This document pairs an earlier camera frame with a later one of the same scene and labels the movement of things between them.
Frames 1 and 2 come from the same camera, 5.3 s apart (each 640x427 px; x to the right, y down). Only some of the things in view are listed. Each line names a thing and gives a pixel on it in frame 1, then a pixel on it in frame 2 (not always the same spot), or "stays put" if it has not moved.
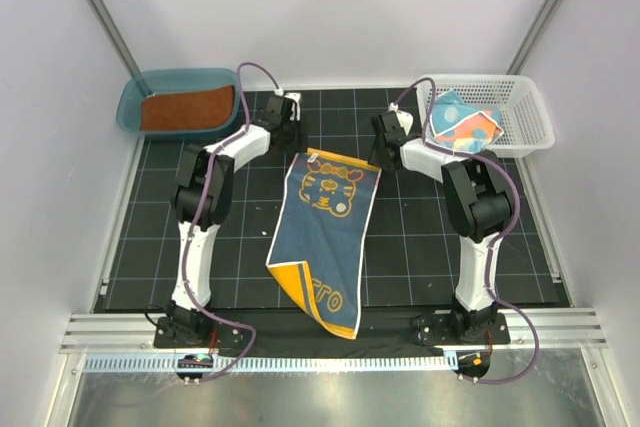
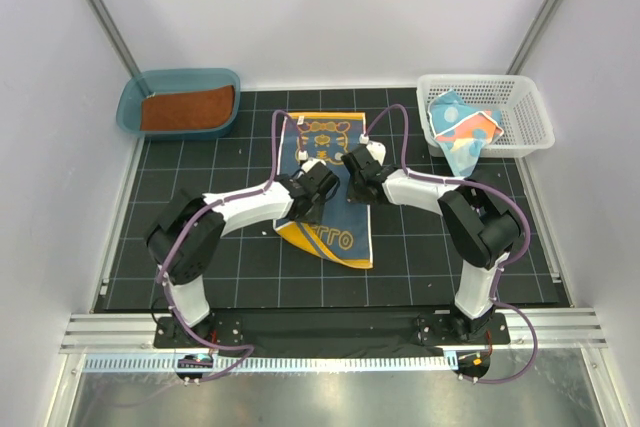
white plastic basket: [525, 116] stays put
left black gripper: [297, 146] -> [315, 215]
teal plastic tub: [128, 108] stays put
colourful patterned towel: [318, 243] -> [344, 233]
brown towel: [187, 109] stays put
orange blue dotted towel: [459, 127] stays put
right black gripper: [375, 160] -> [353, 196]
